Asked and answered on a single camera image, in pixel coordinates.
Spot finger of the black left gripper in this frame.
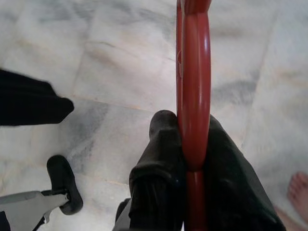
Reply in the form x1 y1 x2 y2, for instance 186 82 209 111
0 96 75 127
0 68 61 100

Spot grey robot left leg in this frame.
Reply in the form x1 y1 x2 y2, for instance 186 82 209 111
0 154 84 231

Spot person's bare foot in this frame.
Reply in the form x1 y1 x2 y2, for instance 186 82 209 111
274 171 308 231

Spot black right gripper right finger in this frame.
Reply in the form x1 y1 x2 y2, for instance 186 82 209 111
204 114 287 231

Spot red plastic hanger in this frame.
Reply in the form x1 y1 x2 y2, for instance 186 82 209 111
175 0 213 231

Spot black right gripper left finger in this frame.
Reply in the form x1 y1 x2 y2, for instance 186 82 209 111
128 110 187 231

